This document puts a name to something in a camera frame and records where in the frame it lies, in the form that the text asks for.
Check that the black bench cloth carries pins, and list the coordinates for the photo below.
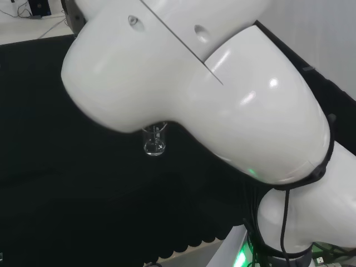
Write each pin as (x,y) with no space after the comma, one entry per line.
(55,167)

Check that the brown metal bracket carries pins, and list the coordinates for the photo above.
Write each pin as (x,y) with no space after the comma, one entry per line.
(73,16)

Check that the black box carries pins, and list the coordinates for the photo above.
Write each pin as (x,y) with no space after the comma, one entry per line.
(39,7)

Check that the clear glass graduated beaker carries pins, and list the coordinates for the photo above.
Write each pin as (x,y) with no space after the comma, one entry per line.
(154,143)

